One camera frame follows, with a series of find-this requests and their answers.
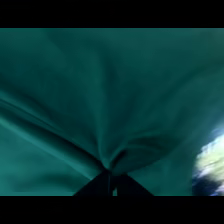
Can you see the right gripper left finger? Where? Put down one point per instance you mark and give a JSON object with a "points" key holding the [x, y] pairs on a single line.
{"points": [[96, 186]]}

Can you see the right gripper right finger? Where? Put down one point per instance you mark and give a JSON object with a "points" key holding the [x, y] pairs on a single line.
{"points": [[130, 187]]}

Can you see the teal green garment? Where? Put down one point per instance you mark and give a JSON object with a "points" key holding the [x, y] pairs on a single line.
{"points": [[110, 93]]}

